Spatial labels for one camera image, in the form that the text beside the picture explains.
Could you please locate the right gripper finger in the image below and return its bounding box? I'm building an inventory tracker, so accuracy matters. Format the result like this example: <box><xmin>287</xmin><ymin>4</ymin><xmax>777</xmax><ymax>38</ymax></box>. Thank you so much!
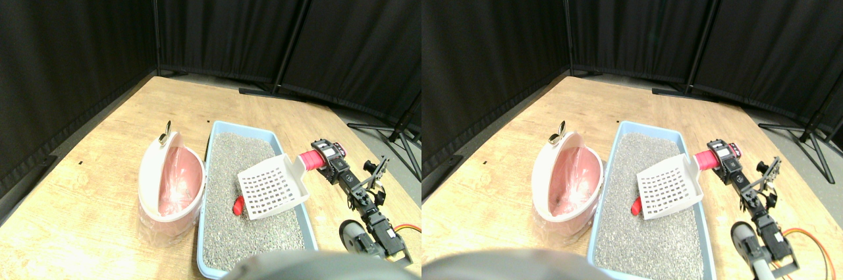
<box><xmin>708</xmin><ymin>139</ymin><xmax>744</xmax><ymax>161</ymax></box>
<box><xmin>312</xmin><ymin>138</ymin><xmax>348</xmax><ymax>162</ymax></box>

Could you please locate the blue litter tray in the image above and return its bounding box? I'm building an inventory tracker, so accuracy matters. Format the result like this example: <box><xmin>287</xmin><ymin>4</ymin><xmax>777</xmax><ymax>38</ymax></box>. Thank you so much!
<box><xmin>196</xmin><ymin>120</ymin><xmax>319</xmax><ymax>280</ymax></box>
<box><xmin>586</xmin><ymin>120</ymin><xmax>717</xmax><ymax>280</ymax></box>

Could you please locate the white scoop with red handle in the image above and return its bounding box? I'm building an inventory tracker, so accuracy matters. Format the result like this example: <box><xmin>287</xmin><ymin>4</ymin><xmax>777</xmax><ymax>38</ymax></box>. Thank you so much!
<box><xmin>636</xmin><ymin>142</ymin><xmax>745</xmax><ymax>221</ymax></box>
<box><xmin>236</xmin><ymin>142</ymin><xmax>348</xmax><ymax>222</ymax></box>

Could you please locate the white bin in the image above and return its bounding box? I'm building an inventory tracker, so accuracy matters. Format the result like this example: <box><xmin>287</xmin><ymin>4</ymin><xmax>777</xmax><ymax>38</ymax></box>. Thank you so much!
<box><xmin>531</xmin><ymin>121</ymin><xmax>605</xmax><ymax>244</ymax></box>
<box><xmin>136</xmin><ymin>121</ymin><xmax>207</xmax><ymax>244</ymax></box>

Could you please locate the black tripod curtain stand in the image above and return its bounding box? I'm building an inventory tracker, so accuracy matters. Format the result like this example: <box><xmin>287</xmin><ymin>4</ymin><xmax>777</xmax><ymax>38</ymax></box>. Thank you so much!
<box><xmin>347</xmin><ymin>89</ymin><xmax>422</xmax><ymax>182</ymax></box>
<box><xmin>757</xmin><ymin>89</ymin><xmax>843</xmax><ymax>185</ymax></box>

